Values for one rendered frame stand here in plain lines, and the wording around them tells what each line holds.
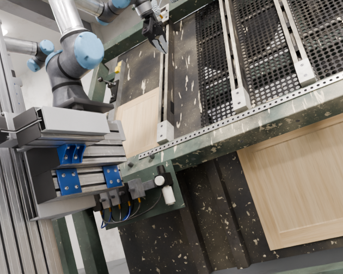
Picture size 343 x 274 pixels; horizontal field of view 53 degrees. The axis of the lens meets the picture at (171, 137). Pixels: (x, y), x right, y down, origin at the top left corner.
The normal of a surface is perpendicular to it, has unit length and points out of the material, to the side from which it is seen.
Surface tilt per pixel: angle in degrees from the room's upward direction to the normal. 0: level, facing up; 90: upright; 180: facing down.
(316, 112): 148
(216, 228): 90
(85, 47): 97
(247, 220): 90
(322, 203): 90
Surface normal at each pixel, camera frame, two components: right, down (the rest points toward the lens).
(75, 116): 0.84, -0.34
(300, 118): -0.01, 0.78
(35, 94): -0.47, -0.03
